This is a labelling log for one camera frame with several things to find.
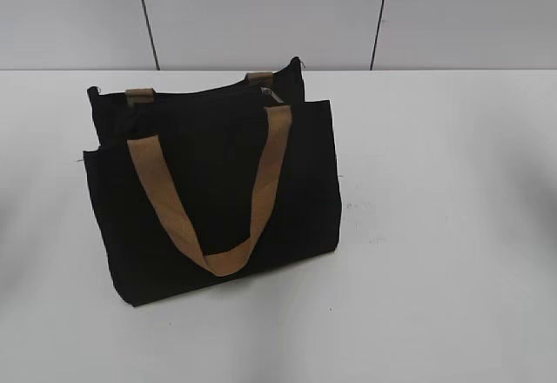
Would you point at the black canvas tote bag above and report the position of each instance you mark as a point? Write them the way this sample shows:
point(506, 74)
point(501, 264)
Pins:
point(191, 190)

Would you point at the silver metal zipper pull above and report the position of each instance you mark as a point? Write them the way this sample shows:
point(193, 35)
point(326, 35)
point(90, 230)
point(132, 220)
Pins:
point(271, 98)

